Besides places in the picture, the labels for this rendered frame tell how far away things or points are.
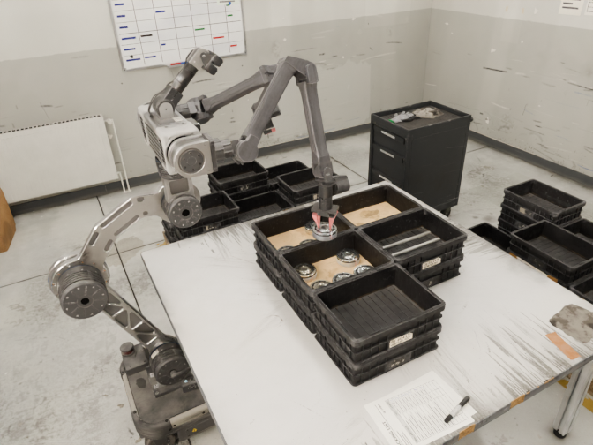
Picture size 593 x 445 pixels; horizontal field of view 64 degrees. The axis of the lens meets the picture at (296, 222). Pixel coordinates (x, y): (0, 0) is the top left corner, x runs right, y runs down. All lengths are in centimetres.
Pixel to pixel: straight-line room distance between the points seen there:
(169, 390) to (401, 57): 473
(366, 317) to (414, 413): 38
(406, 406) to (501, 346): 49
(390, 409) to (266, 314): 66
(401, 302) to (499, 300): 50
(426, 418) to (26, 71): 400
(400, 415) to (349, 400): 17
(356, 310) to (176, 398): 102
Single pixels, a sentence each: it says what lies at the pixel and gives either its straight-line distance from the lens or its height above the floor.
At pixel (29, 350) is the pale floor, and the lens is 338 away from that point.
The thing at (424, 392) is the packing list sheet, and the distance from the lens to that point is 182.
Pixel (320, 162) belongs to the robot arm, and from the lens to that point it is 184.
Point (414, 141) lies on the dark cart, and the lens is 354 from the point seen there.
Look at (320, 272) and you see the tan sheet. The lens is 208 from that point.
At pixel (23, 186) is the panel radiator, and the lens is 482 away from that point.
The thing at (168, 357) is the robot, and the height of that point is 42.
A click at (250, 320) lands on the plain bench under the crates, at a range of 206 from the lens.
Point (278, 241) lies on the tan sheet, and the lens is 229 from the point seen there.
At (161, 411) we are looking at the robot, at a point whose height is 24.
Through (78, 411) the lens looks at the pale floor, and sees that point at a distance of 290.
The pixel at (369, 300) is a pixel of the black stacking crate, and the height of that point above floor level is 83.
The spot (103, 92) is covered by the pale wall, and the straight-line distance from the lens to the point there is 473.
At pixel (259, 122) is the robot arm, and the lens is 174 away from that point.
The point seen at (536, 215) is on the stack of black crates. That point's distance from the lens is 337.
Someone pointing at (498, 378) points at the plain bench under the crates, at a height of 70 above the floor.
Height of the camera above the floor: 208
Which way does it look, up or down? 31 degrees down
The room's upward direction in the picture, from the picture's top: 2 degrees counter-clockwise
